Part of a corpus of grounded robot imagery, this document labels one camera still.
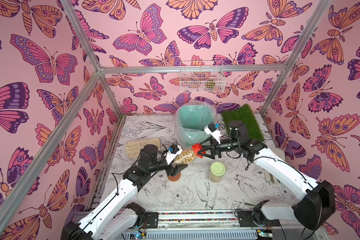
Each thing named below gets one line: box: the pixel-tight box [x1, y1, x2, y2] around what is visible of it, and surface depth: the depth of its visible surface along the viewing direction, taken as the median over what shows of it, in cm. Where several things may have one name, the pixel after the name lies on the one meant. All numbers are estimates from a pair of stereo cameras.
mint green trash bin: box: [176, 104, 215, 148], surface depth 91 cm
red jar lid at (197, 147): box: [191, 142, 206, 159], surface depth 68 cm
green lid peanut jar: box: [209, 161, 226, 183], surface depth 80 cm
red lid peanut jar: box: [174, 149, 197, 165], surface depth 71 cm
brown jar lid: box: [167, 172, 181, 182], surface depth 89 cm
